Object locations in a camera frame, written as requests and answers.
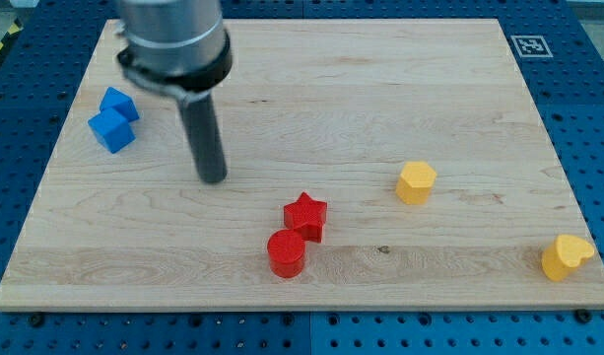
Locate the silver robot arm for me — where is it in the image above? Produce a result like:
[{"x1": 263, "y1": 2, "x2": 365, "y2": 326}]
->
[{"x1": 116, "y1": 0, "x2": 233, "y2": 107}]

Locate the red star block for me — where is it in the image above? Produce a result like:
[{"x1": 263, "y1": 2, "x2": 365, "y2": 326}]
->
[{"x1": 283, "y1": 191, "x2": 328, "y2": 244}]

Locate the wooden board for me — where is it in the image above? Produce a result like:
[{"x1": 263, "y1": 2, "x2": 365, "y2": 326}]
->
[{"x1": 0, "y1": 19, "x2": 604, "y2": 313}]

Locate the red cylinder block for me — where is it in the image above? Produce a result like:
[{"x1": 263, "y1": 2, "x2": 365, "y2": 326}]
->
[{"x1": 267, "y1": 229, "x2": 305, "y2": 278}]

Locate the yellow hexagon block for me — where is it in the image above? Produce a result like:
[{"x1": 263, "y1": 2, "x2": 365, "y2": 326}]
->
[{"x1": 395, "y1": 161, "x2": 436, "y2": 205}]

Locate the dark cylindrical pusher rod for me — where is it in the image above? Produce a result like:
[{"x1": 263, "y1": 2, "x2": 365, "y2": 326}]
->
[{"x1": 178, "y1": 91, "x2": 228, "y2": 183}]

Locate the blue pentagon block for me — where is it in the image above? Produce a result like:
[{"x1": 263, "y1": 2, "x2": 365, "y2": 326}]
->
[{"x1": 99, "y1": 87, "x2": 140, "y2": 122}]

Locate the blue cube block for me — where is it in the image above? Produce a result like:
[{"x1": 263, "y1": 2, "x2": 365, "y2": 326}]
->
[{"x1": 88, "y1": 108, "x2": 135, "y2": 154}]

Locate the white fiducial marker tag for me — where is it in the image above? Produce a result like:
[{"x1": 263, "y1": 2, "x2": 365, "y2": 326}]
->
[{"x1": 510, "y1": 35, "x2": 553, "y2": 58}]

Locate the yellow heart block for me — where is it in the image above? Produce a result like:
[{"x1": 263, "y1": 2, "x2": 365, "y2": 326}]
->
[{"x1": 541, "y1": 234, "x2": 595, "y2": 282}]

